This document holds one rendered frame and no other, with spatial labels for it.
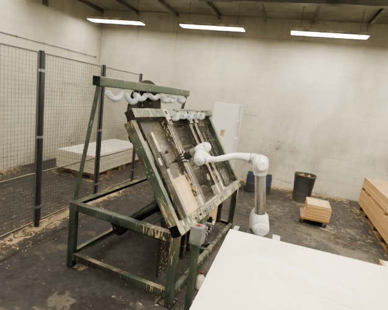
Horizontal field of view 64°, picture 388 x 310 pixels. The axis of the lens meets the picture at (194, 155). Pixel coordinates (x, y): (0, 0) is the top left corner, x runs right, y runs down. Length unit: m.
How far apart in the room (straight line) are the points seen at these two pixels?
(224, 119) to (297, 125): 2.16
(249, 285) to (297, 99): 7.89
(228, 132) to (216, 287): 6.62
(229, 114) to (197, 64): 2.28
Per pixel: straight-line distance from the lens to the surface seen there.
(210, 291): 0.66
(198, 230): 2.93
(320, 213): 6.30
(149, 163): 3.00
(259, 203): 2.95
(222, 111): 7.23
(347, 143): 8.62
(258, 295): 0.68
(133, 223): 3.28
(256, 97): 8.51
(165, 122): 3.56
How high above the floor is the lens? 2.12
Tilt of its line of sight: 11 degrees down
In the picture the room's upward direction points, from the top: 7 degrees clockwise
